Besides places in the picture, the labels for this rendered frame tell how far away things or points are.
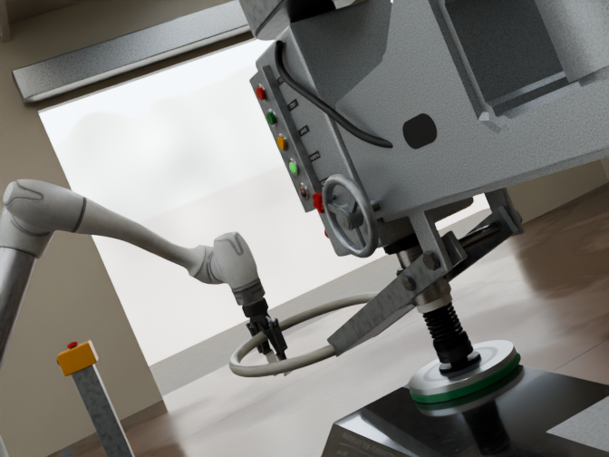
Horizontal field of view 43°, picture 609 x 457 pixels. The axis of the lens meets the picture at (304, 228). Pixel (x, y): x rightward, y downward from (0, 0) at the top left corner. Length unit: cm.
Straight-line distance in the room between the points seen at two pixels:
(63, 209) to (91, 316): 581
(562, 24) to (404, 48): 28
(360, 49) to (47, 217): 97
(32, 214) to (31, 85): 580
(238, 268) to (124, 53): 588
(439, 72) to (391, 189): 27
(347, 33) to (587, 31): 61
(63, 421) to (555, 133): 718
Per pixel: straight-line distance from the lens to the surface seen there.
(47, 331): 780
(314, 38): 136
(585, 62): 88
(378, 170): 126
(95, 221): 205
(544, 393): 129
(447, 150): 109
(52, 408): 785
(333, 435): 156
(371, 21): 142
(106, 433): 290
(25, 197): 201
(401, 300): 145
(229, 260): 217
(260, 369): 190
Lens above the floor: 123
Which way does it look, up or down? 2 degrees down
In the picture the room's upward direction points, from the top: 23 degrees counter-clockwise
